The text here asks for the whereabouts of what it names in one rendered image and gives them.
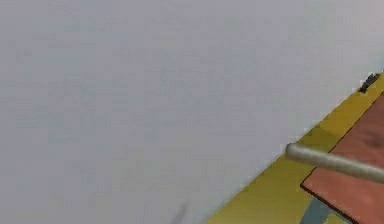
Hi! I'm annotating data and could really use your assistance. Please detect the grey metal bar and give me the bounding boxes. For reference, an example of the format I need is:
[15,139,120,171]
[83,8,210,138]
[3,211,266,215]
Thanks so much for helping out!
[285,142,384,185]

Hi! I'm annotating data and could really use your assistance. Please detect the small black object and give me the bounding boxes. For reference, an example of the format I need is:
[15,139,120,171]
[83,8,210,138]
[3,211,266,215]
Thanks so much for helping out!
[358,72,381,94]

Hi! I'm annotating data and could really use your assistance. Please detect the reddish brown wooden table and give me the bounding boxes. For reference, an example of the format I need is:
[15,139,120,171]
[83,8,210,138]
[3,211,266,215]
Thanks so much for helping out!
[298,91,384,224]

